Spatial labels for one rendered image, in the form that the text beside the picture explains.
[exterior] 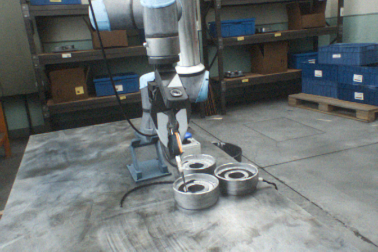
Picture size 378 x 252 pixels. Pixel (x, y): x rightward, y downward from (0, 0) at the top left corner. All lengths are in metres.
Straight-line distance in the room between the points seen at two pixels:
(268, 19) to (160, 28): 4.86
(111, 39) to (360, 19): 3.50
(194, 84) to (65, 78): 3.07
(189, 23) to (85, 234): 0.76
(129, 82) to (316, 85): 2.44
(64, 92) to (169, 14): 3.57
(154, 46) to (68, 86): 3.53
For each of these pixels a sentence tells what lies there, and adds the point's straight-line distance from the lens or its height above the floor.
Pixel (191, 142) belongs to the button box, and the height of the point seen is 0.85.
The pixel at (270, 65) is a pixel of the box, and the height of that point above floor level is 0.57.
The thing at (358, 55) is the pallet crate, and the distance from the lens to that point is 4.52.
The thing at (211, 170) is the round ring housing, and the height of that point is 0.83.
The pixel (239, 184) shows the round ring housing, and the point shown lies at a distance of 0.83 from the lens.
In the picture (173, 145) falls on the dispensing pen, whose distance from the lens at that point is 0.81.
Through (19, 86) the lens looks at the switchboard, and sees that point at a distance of 4.58.
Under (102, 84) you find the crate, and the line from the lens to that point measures 4.32.
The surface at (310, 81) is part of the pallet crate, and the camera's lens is 5.04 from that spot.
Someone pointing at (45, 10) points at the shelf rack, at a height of 1.45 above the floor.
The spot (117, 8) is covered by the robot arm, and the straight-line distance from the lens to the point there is 0.89.
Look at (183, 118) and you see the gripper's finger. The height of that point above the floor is 0.98.
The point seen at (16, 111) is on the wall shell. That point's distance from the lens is 4.88.
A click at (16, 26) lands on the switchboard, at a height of 1.32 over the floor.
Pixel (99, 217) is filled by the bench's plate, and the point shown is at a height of 0.80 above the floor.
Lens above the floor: 1.19
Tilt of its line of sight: 13 degrees down
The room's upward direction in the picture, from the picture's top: 5 degrees counter-clockwise
